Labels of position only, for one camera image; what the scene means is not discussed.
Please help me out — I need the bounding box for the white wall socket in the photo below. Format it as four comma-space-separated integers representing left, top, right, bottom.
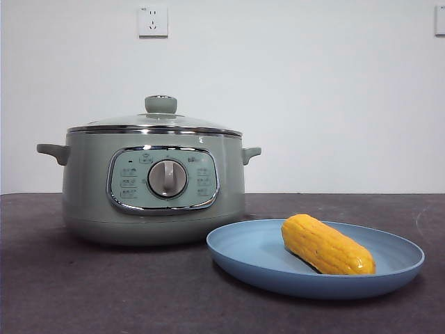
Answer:
138, 6, 169, 38

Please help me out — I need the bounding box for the white wall switch plate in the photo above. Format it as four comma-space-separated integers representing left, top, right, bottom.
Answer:
435, 6, 445, 37

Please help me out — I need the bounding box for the glass lid with green knob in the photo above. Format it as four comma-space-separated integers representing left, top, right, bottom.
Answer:
67, 95, 243, 137

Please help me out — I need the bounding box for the pale green electric steamer pot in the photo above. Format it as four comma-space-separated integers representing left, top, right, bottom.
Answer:
36, 134, 262, 247

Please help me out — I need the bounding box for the yellow corn cob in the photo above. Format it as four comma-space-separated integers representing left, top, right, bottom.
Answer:
280, 214, 377, 276

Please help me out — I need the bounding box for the blue round plate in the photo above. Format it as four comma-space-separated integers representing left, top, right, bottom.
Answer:
206, 218, 426, 301

